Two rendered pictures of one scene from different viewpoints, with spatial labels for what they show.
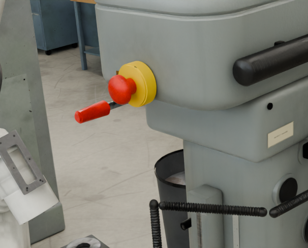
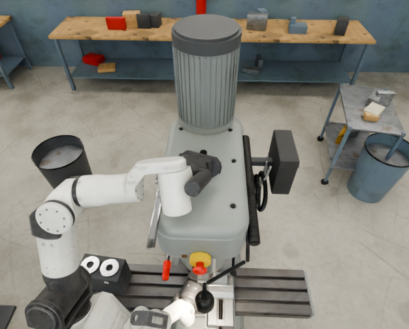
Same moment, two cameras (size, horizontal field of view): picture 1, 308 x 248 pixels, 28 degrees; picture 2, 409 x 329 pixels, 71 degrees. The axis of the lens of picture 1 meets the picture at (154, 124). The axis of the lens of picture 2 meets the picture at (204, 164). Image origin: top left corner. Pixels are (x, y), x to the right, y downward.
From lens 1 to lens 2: 0.79 m
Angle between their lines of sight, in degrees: 45
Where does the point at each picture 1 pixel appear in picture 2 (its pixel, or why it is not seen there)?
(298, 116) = not seen: hidden behind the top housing
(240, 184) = not seen: hidden behind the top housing
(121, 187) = not seen: outside the picture
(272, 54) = (256, 226)
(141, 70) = (206, 258)
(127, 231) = (21, 192)
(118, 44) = (183, 247)
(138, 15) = (201, 240)
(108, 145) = not seen: outside the picture
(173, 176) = (42, 159)
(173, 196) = (54, 173)
